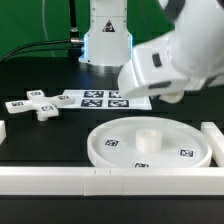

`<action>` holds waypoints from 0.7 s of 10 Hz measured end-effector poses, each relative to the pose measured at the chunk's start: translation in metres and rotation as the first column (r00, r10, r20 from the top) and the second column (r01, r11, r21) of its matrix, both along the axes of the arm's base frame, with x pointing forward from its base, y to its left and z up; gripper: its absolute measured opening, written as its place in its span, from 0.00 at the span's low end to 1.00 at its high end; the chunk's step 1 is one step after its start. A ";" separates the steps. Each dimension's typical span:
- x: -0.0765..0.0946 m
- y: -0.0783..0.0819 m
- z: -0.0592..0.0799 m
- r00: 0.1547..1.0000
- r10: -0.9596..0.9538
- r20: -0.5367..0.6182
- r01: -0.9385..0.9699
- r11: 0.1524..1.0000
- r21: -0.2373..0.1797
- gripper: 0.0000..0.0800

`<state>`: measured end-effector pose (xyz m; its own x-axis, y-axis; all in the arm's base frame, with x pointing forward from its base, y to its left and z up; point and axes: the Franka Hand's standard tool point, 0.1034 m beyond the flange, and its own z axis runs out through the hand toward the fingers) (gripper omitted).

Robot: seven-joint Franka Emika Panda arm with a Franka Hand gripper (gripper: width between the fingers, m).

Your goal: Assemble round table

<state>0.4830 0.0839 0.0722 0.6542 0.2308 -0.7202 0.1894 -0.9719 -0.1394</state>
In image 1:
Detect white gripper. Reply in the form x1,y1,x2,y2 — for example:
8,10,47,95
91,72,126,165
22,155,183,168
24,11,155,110
118,42,189,99

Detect white round table top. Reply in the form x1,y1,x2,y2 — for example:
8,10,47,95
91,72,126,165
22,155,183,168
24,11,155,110
87,117,212,168

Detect white marker sheet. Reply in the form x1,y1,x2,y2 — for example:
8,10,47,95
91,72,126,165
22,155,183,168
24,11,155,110
64,89,152,110

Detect white cross-shaped table base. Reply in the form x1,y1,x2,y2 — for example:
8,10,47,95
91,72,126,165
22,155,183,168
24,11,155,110
5,90,75,121

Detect black cables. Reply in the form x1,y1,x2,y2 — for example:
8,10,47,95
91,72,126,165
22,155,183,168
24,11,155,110
0,0,84,64

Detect white right fence rail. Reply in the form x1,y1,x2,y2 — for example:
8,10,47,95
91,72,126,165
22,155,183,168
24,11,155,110
201,122,224,168

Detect white fence rail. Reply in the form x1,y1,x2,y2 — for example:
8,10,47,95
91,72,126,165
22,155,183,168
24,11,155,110
0,167,224,196
0,120,6,145
201,122,224,168

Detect white left fence rail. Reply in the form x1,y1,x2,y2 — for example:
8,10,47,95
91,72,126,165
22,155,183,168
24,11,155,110
0,120,6,145

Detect white front fence rail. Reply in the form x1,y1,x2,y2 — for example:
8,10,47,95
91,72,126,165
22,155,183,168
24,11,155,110
0,167,224,196

